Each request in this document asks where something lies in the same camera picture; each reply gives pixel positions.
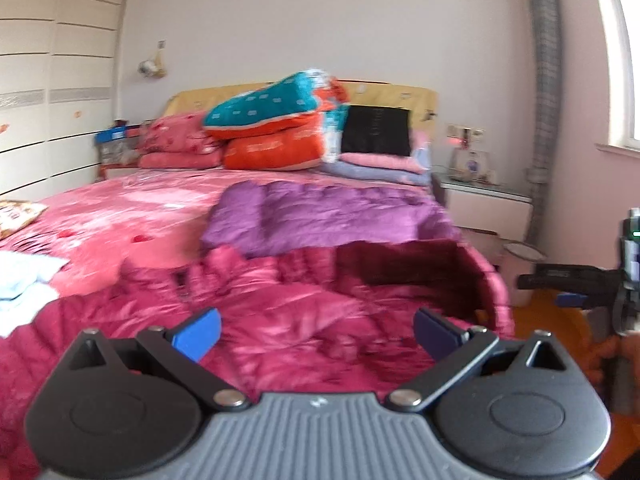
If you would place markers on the clear plastic bag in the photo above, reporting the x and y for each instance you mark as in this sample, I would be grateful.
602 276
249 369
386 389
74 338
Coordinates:
117 152

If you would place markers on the light blue puffer jacket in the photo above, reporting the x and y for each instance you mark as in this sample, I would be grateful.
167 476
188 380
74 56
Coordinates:
20 280

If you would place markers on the pink heart print pillow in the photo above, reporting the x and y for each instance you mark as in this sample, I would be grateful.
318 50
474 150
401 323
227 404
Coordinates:
175 132

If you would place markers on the window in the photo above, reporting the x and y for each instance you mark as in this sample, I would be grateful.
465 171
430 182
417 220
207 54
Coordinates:
625 85

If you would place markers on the wall sockets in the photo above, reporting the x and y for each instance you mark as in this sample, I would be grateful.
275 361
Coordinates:
452 130

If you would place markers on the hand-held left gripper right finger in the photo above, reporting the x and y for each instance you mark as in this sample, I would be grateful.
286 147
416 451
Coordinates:
435 332

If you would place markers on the folded periwinkle blanket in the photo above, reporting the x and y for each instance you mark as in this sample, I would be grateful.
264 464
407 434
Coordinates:
370 175

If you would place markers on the yellow covered headboard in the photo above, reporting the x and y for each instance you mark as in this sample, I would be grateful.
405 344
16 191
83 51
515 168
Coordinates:
390 92

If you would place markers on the teal folded quilt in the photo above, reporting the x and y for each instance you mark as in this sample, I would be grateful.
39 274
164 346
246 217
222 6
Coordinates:
260 105

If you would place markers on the wall hanging ornament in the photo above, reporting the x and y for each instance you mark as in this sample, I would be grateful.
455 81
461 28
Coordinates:
150 66

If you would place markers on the white wardrobe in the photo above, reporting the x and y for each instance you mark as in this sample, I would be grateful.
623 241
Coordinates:
50 85

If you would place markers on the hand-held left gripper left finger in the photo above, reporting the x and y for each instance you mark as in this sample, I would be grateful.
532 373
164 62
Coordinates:
197 332

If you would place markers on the plain pink pillow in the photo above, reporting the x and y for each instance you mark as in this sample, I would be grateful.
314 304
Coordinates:
180 161

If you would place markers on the purple puffer jacket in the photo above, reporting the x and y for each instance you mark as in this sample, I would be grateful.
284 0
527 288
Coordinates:
325 215

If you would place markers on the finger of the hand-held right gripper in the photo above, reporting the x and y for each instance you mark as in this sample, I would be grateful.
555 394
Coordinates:
565 278

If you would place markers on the pink bed sheet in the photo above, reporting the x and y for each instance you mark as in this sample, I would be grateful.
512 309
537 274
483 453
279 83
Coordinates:
125 210

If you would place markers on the patterned cushion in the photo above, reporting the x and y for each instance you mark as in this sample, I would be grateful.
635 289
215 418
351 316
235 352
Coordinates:
15 216

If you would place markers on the grey ribbed pipe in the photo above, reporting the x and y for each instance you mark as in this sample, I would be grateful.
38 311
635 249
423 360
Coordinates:
542 60

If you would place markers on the person's right hand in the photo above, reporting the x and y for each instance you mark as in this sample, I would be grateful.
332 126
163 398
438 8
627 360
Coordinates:
605 355

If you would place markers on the red puffer jacket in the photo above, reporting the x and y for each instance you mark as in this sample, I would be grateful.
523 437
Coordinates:
300 310

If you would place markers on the white nightstand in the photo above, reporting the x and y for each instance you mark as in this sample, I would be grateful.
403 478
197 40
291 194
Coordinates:
485 210

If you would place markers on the white tabletop picture frame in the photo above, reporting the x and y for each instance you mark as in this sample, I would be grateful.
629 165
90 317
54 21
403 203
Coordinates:
472 166

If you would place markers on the orange folded quilt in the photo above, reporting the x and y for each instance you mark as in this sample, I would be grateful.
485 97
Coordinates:
270 150

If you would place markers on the white trash bin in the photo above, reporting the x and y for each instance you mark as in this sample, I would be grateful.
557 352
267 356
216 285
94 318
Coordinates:
517 275

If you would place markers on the black cloth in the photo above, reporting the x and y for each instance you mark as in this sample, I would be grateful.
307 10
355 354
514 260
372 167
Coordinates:
375 130

